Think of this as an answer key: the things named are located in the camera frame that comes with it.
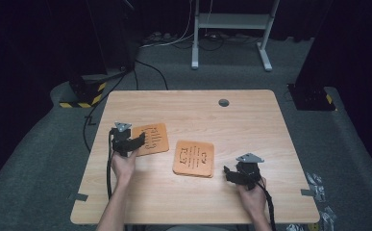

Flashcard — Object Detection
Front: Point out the person's left hand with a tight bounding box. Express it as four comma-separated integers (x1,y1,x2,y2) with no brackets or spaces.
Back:
110,147,140,187

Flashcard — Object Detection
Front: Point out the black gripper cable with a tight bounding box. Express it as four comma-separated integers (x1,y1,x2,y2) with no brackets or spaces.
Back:
256,180,278,231
106,128,115,200

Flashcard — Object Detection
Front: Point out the white metal stand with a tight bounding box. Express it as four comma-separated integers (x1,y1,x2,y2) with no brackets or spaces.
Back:
190,0,282,72

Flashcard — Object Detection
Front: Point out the crumpled clear plastic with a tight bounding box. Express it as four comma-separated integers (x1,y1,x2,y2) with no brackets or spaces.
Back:
320,205,338,231
305,171,327,203

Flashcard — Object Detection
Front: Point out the black stand base striped edge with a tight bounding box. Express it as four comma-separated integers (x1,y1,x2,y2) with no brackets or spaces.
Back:
59,71,109,110

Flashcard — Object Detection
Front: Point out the person's lap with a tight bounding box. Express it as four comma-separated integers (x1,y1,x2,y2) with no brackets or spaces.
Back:
165,224,230,231

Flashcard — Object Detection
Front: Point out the carved wooden coaster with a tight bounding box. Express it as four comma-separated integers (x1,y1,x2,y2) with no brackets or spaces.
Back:
173,169,215,179
172,140,215,177
131,122,170,158

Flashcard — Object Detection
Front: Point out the person's right hand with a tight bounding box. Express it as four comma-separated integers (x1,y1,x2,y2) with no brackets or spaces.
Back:
236,176,268,219

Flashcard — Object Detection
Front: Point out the white floor cable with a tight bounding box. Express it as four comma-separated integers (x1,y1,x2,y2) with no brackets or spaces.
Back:
139,0,196,50

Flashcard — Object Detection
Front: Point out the black cable tangle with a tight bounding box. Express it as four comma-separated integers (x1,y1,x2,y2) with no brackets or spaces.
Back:
198,31,227,52

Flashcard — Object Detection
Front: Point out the long black floor cable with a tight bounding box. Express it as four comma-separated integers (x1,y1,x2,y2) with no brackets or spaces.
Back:
83,68,131,154

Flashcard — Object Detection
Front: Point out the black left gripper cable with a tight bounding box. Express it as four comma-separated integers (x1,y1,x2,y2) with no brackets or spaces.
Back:
106,128,115,200

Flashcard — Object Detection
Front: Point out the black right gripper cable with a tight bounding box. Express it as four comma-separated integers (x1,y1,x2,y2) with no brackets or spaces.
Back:
256,180,278,231

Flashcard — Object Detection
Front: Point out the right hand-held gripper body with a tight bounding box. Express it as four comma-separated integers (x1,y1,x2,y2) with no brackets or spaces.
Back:
235,152,266,192

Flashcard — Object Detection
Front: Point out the short black floor cable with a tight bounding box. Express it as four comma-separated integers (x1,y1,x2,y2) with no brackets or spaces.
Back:
134,59,169,91

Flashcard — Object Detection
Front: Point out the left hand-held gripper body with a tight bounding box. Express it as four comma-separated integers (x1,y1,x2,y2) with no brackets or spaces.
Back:
110,121,134,158

